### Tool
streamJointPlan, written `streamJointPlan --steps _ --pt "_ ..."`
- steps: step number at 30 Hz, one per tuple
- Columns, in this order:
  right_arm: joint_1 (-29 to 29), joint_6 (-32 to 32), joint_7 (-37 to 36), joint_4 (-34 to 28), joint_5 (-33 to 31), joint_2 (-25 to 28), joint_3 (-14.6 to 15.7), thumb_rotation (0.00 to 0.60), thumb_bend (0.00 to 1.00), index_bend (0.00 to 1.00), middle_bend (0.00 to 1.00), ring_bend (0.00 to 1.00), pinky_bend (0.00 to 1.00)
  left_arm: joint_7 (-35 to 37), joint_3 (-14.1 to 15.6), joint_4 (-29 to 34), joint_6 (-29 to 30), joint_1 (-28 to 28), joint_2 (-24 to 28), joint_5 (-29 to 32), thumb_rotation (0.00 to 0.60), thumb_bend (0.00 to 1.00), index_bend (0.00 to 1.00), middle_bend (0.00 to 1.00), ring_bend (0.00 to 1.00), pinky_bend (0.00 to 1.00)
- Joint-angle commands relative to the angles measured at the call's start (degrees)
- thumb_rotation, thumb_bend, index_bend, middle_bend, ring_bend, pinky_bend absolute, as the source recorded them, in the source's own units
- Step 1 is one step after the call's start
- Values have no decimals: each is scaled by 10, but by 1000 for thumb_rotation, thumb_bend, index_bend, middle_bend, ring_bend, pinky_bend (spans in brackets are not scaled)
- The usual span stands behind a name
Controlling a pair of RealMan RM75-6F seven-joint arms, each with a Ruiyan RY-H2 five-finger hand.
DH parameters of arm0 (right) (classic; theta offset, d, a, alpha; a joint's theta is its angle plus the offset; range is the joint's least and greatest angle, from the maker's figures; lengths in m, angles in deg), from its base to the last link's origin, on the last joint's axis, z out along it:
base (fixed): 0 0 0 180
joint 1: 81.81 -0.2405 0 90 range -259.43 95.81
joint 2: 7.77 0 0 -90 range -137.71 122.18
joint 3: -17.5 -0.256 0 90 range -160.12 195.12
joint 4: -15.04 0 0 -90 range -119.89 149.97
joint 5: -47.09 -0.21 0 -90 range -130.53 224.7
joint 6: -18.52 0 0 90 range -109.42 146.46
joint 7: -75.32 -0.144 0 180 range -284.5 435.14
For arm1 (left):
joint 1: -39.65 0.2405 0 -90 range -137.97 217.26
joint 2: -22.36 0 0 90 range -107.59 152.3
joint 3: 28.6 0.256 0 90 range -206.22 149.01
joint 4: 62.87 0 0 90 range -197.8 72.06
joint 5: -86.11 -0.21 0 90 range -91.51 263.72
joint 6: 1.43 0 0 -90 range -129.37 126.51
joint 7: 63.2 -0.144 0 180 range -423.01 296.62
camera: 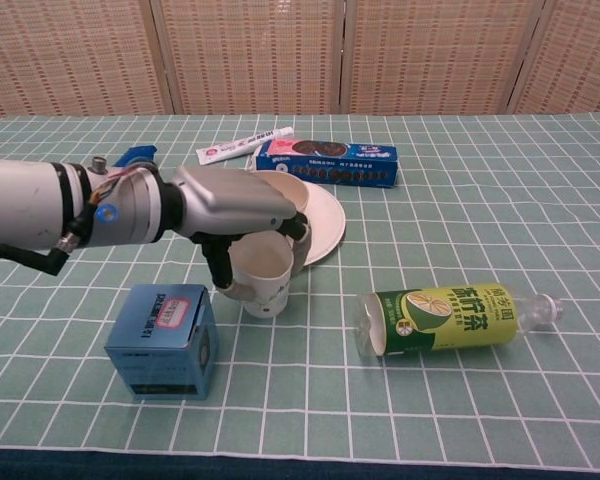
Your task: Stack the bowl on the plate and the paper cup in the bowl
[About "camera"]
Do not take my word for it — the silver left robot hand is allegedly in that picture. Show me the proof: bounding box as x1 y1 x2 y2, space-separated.
172 165 311 301

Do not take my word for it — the beige bowl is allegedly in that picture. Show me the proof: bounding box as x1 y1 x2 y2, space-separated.
244 169 311 211

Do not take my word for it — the white paper cup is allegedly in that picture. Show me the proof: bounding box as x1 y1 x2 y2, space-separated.
227 232 294 320

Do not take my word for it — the white paper plate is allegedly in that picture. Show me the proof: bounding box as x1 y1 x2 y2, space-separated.
289 182 348 269

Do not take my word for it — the white toothpaste tube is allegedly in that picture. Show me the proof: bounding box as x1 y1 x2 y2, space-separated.
195 125 296 166

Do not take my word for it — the blue snack packet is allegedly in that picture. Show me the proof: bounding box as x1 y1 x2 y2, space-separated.
113 144 159 169

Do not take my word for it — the blue cookie box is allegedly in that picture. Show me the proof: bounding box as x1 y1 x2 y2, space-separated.
248 138 400 191

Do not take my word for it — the bamboo folding screen panel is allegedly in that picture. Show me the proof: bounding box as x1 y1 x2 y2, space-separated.
507 0 600 117
337 0 549 117
149 0 349 117
0 0 179 126

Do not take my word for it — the light blue cardboard box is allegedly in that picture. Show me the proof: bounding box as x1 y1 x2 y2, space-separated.
103 283 220 401

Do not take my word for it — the green checked tablecloth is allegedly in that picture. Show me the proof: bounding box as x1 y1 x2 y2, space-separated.
0 113 600 480

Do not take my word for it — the green label tea bottle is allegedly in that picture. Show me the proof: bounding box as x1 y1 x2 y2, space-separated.
354 283 564 359

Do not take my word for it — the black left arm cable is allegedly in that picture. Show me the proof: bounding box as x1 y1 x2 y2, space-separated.
0 219 94 276

